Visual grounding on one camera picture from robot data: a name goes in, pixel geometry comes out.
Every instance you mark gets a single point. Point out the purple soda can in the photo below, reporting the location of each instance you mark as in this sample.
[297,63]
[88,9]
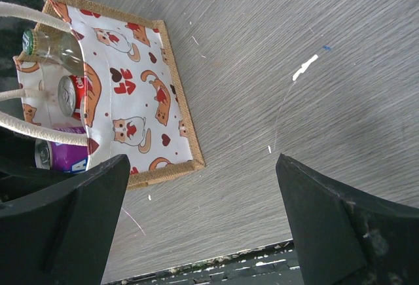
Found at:
[61,157]

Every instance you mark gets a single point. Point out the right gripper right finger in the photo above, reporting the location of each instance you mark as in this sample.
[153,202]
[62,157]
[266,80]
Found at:
[343,235]

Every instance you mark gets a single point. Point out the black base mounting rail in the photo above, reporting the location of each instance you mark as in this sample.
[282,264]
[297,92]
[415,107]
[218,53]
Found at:
[271,264]

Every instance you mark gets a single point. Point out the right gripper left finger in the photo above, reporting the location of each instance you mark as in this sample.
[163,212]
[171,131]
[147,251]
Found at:
[63,234]

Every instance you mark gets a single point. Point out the red cola can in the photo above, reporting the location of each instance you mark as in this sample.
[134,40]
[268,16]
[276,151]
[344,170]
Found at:
[71,89]

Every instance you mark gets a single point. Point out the clear glass green-cap bottle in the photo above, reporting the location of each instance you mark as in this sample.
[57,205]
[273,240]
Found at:
[61,47]

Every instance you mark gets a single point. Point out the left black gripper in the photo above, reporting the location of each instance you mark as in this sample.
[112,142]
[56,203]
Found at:
[19,175]

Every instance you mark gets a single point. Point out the jute canvas tote bag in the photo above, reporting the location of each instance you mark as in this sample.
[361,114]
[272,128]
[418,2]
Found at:
[134,103]

